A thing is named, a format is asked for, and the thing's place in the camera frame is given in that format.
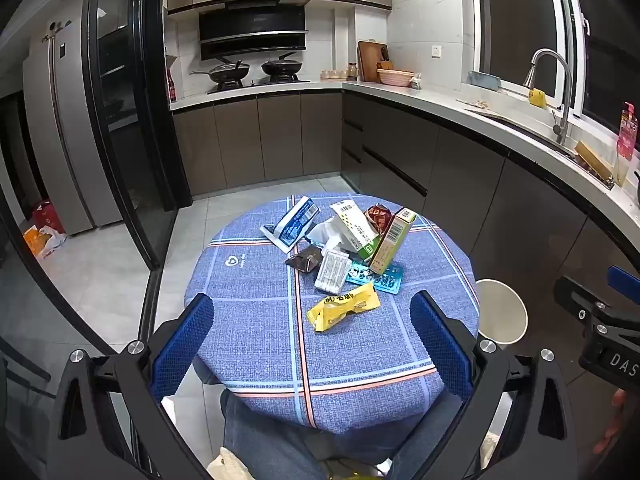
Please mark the light blue cloth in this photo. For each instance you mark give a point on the light blue cloth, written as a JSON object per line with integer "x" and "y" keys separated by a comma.
{"x": 484, "y": 81}

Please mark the red bag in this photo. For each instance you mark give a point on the red bag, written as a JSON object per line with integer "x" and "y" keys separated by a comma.
{"x": 49, "y": 216}

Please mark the person's jeans legs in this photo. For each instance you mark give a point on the person's jeans legs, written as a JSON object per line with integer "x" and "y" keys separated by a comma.
{"x": 265, "y": 440}

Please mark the silver refrigerator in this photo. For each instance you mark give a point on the silver refrigerator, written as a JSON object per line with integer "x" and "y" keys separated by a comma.
{"x": 65, "y": 135}

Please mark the dark brown wrapper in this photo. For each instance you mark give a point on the dark brown wrapper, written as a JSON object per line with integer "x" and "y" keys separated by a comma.
{"x": 305, "y": 260}

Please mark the teal blister pack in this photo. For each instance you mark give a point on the teal blister pack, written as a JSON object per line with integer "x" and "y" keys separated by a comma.
{"x": 385, "y": 280}

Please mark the blue white snack packet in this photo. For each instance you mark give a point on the blue white snack packet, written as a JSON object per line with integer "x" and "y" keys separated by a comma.
{"x": 295, "y": 222}

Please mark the wooden cutting board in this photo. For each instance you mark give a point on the wooden cutting board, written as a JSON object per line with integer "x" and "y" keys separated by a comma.
{"x": 370, "y": 60}

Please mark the red sauce bottle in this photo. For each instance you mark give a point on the red sauce bottle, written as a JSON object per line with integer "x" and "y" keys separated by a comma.
{"x": 172, "y": 87}

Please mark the yellow sponge holder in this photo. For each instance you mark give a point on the yellow sponge holder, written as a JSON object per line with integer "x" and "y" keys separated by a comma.
{"x": 538, "y": 98}

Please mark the white green medicine box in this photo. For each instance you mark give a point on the white green medicine box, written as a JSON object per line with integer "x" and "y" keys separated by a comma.
{"x": 352, "y": 227}

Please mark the yellow wrapper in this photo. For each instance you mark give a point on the yellow wrapper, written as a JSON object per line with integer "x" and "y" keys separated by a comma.
{"x": 340, "y": 307}

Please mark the small glass jar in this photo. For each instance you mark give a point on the small glass jar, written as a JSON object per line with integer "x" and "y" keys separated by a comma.
{"x": 352, "y": 72}

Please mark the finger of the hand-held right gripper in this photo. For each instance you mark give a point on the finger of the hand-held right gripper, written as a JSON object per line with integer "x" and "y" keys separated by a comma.
{"x": 625, "y": 285}
{"x": 580, "y": 300}

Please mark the black gas hob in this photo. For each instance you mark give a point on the black gas hob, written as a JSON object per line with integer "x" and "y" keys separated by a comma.
{"x": 260, "y": 85}

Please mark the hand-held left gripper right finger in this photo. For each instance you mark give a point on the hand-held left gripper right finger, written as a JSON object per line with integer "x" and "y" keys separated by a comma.
{"x": 442, "y": 345}

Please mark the kitchen window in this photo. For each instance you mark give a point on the kitchen window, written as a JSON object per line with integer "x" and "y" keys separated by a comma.
{"x": 520, "y": 20}

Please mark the white round bin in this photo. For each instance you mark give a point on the white round bin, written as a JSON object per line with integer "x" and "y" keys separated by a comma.
{"x": 500, "y": 310}

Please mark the kitchen counter with grey cabinets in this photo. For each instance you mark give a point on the kitchen counter with grey cabinets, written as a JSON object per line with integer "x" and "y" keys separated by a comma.
{"x": 280, "y": 140}

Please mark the pink bottle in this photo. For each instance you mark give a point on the pink bottle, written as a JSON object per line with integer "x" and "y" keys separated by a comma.
{"x": 628, "y": 132}

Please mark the black wok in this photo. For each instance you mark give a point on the black wok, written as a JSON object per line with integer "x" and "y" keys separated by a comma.
{"x": 282, "y": 67}
{"x": 227, "y": 72}

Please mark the red brown snack wrapper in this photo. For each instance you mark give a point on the red brown snack wrapper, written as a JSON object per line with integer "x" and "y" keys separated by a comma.
{"x": 380, "y": 217}

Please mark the black range hood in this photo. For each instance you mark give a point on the black range hood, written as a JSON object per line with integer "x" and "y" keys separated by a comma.
{"x": 250, "y": 30}

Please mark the steel kitchen faucet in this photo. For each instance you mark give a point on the steel kitchen faucet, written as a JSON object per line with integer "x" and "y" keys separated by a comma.
{"x": 565, "y": 105}

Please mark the person's right hand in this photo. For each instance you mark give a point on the person's right hand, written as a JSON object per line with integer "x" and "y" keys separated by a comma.
{"x": 620, "y": 402}

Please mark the green yellow barcode box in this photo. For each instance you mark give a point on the green yellow barcode box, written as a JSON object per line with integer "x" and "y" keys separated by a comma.
{"x": 392, "y": 240}

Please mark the wooden box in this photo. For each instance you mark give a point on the wooden box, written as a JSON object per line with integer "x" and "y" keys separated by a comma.
{"x": 592, "y": 160}

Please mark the black framed glass door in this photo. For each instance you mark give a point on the black framed glass door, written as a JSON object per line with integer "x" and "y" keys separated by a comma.
{"x": 125, "y": 135}

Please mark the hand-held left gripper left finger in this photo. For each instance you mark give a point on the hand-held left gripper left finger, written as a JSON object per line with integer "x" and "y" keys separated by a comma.
{"x": 182, "y": 345}

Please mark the woven basket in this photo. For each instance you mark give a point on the woven basket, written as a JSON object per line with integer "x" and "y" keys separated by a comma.
{"x": 395, "y": 77}

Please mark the white tissue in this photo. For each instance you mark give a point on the white tissue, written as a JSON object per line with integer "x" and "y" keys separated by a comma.
{"x": 322, "y": 232}

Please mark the orange white plastic bag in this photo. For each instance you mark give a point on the orange white plastic bag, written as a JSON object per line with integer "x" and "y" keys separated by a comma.
{"x": 42, "y": 242}

